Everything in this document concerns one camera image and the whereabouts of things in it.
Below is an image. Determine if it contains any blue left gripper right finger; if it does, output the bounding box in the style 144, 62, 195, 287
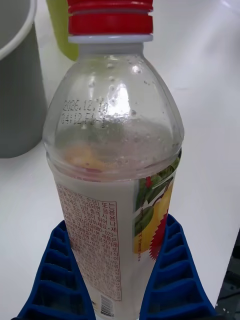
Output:
138, 213, 217, 320

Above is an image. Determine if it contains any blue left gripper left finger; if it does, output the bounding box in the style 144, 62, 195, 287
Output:
15, 219, 99, 320

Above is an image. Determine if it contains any clear bottle with red cap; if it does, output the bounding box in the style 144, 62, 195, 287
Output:
42, 0, 185, 320

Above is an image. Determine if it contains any grey plastic bin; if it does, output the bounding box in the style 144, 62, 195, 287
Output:
0, 0, 49, 159

